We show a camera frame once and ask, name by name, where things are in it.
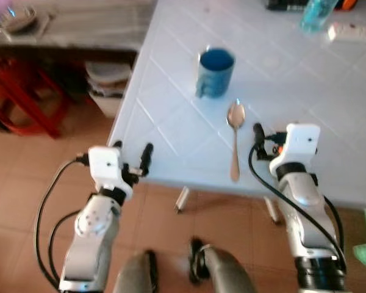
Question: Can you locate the metal spoon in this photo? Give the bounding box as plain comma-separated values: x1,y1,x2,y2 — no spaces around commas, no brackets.
226,101,246,183

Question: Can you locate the metal table leg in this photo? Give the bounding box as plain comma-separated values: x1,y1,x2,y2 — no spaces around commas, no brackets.
174,186,190,214
264,195,282,225

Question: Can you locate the white plastic bucket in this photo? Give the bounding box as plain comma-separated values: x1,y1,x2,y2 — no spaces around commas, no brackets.
85,60,132,118

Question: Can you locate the blue mug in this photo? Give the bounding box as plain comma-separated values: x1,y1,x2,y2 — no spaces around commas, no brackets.
195,47,236,99

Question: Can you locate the grey robot left leg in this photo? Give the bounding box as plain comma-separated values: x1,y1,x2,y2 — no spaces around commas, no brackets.
113,249,160,293

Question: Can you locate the grey robot leg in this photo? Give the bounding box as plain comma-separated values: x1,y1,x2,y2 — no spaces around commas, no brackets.
188,237,258,293
113,249,160,293

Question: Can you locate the red stool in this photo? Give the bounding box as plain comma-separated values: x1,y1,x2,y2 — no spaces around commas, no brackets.
0,57,72,139

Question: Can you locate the grey stone bench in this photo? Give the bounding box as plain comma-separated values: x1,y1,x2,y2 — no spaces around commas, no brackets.
0,0,157,53

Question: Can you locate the blue plastic bottle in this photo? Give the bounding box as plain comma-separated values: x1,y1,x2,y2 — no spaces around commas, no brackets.
300,0,340,35

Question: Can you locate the flat black device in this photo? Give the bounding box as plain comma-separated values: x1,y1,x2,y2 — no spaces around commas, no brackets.
265,0,312,12

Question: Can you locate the grey robot right leg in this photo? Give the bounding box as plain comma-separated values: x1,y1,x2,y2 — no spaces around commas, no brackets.
188,237,258,293

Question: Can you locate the white power strip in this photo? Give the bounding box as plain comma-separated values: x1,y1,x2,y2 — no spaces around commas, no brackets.
327,22,366,44

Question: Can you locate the grey bowl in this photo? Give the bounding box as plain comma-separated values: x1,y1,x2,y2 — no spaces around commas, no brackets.
0,5,41,35

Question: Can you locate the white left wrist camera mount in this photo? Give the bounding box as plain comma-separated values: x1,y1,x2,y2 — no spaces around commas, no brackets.
88,146,124,191

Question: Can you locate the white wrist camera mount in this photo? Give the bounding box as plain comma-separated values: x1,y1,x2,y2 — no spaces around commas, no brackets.
270,123,321,178
88,146,124,191

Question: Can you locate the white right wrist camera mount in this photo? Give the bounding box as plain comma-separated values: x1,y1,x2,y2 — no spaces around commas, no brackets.
270,123,321,178

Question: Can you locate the long black left arm cable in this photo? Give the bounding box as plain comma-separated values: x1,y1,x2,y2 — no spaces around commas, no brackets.
35,156,90,289

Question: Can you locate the short black left arm cable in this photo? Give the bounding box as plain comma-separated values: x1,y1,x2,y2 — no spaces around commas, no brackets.
47,211,81,283

